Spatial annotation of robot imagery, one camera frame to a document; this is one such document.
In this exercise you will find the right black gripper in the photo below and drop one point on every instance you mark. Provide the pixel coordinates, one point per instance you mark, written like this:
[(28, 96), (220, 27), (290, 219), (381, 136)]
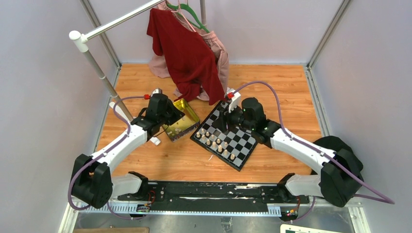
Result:
[(226, 118)]

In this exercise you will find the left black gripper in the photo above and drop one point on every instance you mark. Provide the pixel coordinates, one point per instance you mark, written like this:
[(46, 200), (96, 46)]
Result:
[(177, 114)]

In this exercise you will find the gold metal tin box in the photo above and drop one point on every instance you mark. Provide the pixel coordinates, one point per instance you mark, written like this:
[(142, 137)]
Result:
[(189, 122)]

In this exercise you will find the black white chess board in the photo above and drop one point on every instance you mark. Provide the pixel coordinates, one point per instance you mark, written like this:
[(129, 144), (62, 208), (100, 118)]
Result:
[(222, 144)]

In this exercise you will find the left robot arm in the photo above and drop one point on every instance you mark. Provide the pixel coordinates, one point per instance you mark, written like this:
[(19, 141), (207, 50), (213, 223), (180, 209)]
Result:
[(91, 179)]

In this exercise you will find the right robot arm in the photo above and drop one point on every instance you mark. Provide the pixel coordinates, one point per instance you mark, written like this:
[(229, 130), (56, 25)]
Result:
[(336, 169)]

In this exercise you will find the pink garment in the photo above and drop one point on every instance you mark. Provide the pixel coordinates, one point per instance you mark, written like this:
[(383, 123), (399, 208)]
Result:
[(158, 66)]

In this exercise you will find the dark red shirt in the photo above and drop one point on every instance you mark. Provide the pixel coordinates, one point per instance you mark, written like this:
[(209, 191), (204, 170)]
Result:
[(190, 61)]

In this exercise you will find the black cloth pile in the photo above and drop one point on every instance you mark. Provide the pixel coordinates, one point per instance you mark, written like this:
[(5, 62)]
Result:
[(345, 155)]

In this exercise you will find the green clothes hanger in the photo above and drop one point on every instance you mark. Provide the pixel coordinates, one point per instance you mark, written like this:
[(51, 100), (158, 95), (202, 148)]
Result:
[(185, 7)]

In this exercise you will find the white metal clothes rack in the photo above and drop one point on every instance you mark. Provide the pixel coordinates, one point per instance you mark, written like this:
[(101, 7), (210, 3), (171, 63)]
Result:
[(116, 36)]

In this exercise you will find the white camera right wrist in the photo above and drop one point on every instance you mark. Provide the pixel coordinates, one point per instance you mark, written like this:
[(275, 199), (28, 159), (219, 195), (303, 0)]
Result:
[(233, 97)]

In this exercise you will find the white camera wrist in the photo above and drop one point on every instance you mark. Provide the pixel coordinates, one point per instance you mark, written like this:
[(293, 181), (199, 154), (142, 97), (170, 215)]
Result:
[(156, 91), (233, 97)]

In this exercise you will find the white camera left wrist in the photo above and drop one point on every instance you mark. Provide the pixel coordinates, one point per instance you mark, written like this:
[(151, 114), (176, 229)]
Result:
[(156, 91)]

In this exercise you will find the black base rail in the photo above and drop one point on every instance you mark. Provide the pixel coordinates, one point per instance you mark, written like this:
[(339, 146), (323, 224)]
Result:
[(202, 198)]

